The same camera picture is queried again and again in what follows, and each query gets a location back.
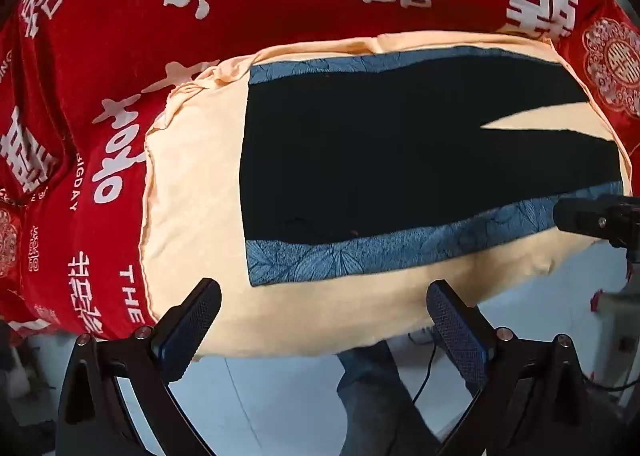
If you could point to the red printed blanket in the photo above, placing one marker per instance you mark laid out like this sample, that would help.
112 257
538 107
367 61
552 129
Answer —
125 11

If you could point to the person's leg in jeans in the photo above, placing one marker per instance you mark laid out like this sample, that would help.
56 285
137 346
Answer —
380 401

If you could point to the cream cloth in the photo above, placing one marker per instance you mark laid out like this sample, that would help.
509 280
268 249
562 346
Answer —
200 196

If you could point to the red patterned cushion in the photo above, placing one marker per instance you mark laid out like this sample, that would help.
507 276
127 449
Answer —
612 56

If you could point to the black pants with blue stripes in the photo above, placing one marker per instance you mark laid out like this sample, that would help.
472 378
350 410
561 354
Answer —
400 176

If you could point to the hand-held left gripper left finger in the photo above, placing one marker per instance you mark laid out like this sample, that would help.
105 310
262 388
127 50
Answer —
192 331

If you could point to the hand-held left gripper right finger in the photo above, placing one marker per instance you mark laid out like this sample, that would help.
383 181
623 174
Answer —
457 336

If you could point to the grey white furniture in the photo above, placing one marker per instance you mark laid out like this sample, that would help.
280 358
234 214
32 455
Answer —
617 326

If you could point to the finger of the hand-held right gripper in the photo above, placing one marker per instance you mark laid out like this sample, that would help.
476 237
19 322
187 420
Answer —
580 218

